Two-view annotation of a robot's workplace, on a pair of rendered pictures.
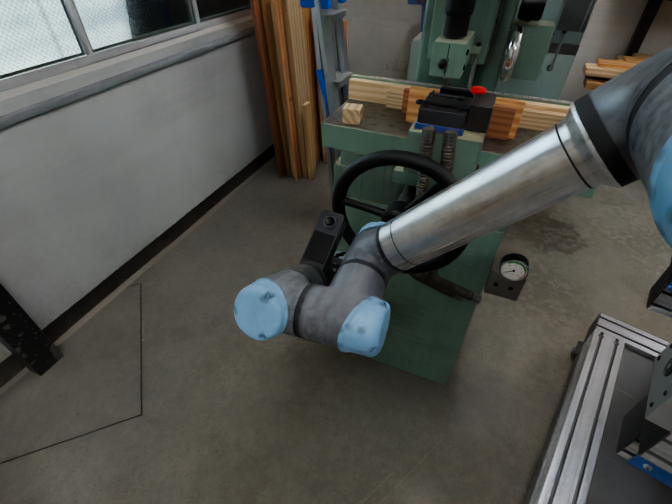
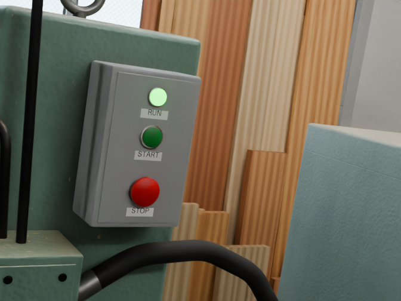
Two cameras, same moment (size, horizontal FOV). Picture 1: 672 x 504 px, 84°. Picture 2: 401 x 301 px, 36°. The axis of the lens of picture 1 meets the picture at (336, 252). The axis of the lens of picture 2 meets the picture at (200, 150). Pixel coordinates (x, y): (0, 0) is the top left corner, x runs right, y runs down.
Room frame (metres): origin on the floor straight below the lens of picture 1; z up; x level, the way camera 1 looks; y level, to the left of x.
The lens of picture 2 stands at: (0.68, -0.94, 1.50)
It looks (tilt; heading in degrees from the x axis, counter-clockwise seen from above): 8 degrees down; 36
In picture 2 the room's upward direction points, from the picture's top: 9 degrees clockwise
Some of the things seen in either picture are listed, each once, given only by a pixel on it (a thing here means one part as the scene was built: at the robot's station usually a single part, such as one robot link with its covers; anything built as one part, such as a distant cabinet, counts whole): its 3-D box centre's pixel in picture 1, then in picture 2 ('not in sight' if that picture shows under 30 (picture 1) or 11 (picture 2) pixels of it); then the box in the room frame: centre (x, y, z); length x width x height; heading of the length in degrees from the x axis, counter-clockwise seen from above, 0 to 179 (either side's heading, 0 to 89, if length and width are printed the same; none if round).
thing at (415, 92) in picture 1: (461, 111); not in sight; (0.83, -0.28, 0.94); 0.25 x 0.01 x 0.08; 67
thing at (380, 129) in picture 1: (449, 147); not in sight; (0.80, -0.26, 0.87); 0.61 x 0.30 x 0.06; 67
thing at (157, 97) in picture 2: not in sight; (158, 97); (1.15, -0.55, 1.46); 0.02 x 0.01 x 0.02; 157
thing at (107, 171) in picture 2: not in sight; (136, 145); (1.16, -0.51, 1.40); 0.10 x 0.06 x 0.16; 157
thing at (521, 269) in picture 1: (513, 268); not in sight; (0.62, -0.42, 0.65); 0.06 x 0.04 x 0.08; 67
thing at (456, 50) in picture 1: (452, 56); not in sight; (0.94, -0.27, 1.03); 0.14 x 0.07 x 0.09; 157
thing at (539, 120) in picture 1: (502, 115); not in sight; (0.86, -0.39, 0.92); 0.56 x 0.02 x 0.04; 67
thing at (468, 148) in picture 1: (446, 143); not in sight; (0.72, -0.23, 0.92); 0.15 x 0.13 x 0.09; 67
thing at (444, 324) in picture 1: (418, 249); not in sight; (1.03, -0.31, 0.36); 0.58 x 0.45 x 0.71; 157
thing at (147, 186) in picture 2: not in sight; (145, 192); (1.14, -0.55, 1.36); 0.03 x 0.01 x 0.03; 157
